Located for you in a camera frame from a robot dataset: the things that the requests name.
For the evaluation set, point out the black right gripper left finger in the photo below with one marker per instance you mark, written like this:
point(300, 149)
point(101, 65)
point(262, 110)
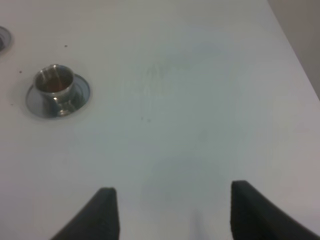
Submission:
point(97, 220)

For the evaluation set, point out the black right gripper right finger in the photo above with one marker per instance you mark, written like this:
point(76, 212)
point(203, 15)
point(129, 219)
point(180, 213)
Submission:
point(254, 217)

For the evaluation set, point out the far stainless steel saucer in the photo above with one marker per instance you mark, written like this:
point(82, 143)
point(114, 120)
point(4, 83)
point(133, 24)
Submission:
point(35, 104)

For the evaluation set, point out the far stainless steel teacup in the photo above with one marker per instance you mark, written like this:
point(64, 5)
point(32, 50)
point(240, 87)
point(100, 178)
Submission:
point(56, 86)

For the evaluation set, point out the round steel teapot tray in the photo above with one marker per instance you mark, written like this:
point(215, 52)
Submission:
point(5, 38)

